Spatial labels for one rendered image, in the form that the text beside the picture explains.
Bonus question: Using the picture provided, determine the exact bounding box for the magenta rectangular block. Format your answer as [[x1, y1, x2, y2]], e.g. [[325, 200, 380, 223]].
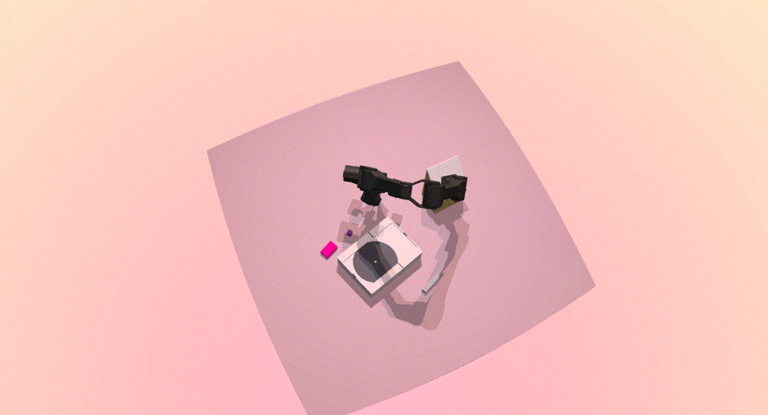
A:
[[320, 241, 337, 258]]

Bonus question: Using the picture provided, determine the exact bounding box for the grey round disc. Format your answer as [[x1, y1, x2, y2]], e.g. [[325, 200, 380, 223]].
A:
[[353, 241, 398, 282]]

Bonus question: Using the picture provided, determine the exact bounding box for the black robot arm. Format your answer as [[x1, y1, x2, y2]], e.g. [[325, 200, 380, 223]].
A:
[[343, 165, 468, 210]]

